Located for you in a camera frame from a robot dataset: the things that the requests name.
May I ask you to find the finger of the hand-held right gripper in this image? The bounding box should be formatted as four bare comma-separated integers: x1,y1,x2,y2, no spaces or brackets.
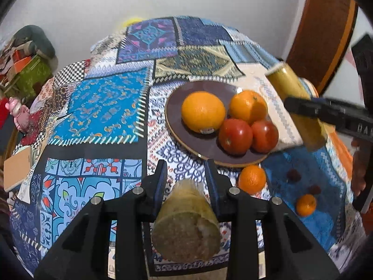
283,96,354,136

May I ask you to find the pink toy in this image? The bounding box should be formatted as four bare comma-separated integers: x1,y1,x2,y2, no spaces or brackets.
7,97,30,132

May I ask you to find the small tangerine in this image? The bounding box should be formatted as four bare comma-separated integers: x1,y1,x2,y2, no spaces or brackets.
296,194,317,217

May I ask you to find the blue patchwork blanket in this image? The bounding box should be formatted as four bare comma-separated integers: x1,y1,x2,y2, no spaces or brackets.
9,16,365,280

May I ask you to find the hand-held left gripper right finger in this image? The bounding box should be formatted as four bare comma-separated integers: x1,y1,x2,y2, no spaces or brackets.
204,158,340,280

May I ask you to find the person's right hand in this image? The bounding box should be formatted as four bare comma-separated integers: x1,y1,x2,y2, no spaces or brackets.
351,138,367,196

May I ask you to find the large orange with sticker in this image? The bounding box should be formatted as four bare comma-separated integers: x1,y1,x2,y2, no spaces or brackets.
181,91,227,135

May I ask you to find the orange box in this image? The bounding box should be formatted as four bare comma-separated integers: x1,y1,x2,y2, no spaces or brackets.
10,49,32,67

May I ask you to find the red box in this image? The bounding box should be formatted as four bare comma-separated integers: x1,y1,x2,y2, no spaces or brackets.
0,98,14,129

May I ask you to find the yellow round object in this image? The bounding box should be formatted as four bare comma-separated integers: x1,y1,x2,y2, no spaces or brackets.
121,17,143,28

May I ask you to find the green patterned box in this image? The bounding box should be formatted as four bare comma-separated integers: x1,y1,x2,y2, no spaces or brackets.
12,55,53,100

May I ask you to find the wooden wardrobe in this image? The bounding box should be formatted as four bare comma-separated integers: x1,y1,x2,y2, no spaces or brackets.
286,0,359,95

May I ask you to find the pile of papers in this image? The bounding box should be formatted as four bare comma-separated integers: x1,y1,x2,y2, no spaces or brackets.
0,35,21,73

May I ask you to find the checkered patchwork sheet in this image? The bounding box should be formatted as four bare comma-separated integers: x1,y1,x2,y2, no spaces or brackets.
20,60,94,164

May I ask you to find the orange bed sheet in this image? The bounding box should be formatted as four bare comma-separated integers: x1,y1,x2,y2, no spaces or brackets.
300,77,354,181

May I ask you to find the purple round plate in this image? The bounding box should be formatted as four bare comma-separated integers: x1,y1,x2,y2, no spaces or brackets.
165,81,273,168

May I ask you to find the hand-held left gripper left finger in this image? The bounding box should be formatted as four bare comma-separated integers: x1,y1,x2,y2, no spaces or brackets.
34,159,169,280

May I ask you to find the red tomato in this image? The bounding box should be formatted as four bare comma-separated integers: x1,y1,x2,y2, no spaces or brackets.
218,119,253,156
251,119,279,154

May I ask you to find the cardboard box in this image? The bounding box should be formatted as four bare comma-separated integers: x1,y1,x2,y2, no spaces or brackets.
3,145,34,193

